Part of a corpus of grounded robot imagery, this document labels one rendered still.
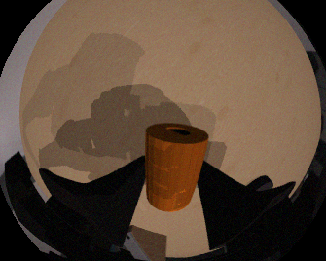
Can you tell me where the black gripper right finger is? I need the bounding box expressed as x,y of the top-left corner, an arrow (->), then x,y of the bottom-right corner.
198,161 -> 296,251

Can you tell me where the orange knob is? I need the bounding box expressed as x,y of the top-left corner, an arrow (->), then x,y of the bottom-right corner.
144,123 -> 209,212

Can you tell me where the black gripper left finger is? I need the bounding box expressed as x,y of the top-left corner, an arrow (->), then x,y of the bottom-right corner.
38,155 -> 146,248

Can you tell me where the black round pedestal with silver shaft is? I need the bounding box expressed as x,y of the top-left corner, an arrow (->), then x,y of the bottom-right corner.
248,175 -> 273,191

